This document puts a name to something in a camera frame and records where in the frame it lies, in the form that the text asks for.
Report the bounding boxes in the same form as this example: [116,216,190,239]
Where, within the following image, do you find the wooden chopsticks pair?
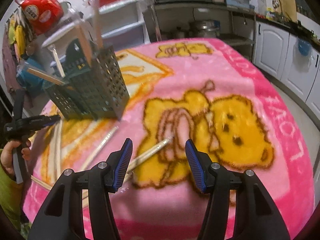
[124,136,173,182]

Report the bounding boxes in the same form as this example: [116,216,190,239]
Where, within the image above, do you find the green sleeve forearm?
[0,165,23,232]

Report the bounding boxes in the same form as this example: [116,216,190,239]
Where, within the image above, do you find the white kitchen cabinets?
[253,21,319,118]

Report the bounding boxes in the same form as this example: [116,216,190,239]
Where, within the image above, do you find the metal kitchen shelf rack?
[143,3,256,61]

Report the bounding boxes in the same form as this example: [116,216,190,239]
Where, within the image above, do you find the person's left hand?
[1,140,31,178]

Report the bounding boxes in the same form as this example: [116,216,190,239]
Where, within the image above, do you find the wrapped chopsticks left side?
[47,120,63,185]

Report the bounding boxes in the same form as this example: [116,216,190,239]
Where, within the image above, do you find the blue hanging bag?
[16,57,44,98]

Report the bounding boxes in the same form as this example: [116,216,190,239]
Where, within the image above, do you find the chopsticks leaning from basket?
[18,51,66,86]

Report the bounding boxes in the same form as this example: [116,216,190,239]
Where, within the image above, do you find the wrapped chopsticks long diagonal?
[80,126,119,171]

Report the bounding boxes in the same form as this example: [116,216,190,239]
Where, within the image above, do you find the dark green utensil basket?
[43,38,130,120]

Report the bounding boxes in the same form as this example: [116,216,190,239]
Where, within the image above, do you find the hanging clothes and towels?
[1,10,33,100]

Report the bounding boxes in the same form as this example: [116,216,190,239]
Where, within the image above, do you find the chopsticks standing in basket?
[75,0,104,67]

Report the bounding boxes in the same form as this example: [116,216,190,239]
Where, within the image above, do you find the red gift bag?
[15,0,63,35]

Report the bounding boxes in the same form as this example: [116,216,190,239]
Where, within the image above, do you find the pink cartoon bear blanket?
[23,39,314,239]

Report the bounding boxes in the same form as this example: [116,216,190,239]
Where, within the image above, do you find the left plastic drawer tower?
[42,18,96,77]

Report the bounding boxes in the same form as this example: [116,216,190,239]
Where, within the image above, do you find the plastic drawer tower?
[42,18,96,77]
[99,0,150,51]

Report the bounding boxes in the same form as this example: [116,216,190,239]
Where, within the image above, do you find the right plastic drawer tower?
[99,0,150,51]

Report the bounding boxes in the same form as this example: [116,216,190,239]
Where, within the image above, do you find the steel pots on shelf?
[189,20,220,38]

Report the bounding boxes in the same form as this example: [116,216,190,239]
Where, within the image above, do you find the wooden cutting board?
[275,0,298,23]

